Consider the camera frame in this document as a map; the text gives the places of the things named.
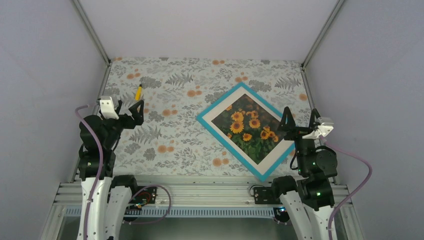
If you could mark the left aluminium corner post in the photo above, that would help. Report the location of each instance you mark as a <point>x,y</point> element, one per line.
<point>91,31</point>

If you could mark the teal wooden picture frame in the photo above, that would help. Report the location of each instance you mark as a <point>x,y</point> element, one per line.
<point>276,157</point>

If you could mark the sunflower photo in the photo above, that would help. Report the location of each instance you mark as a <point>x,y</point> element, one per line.
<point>252,128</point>

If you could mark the aluminium mounting rail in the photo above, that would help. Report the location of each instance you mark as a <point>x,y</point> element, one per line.
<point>194,193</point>

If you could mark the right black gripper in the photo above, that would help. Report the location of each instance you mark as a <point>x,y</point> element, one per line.
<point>295,131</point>

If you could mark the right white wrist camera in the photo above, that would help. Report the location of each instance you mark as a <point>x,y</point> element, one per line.
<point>320,129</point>

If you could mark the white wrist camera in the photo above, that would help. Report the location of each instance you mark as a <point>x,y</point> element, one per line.
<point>320,129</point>
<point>107,107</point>

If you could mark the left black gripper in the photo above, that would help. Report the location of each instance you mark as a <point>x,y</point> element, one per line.
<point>138,119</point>

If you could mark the yellow black screwdriver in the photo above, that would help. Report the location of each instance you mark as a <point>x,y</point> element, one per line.
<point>139,92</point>

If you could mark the right aluminium corner post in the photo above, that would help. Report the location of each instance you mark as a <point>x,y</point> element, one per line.
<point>322,33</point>

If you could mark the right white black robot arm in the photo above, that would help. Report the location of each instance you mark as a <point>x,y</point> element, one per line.
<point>309,202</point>

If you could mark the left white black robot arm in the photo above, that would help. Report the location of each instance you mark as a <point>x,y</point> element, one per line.
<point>105,197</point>

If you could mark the grey slotted cable duct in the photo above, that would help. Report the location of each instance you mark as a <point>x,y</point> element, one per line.
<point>202,212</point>

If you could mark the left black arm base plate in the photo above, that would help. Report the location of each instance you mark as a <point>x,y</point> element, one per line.
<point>143,198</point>

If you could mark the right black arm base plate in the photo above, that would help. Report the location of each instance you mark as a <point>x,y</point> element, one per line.
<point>263,195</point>

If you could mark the floral patterned table mat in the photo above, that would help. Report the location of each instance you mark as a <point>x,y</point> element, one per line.
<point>171,141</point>

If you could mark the aluminium corner post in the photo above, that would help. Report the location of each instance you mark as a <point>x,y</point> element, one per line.
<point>91,31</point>
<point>322,33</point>

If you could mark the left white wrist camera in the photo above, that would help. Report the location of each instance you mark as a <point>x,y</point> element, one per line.
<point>107,107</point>

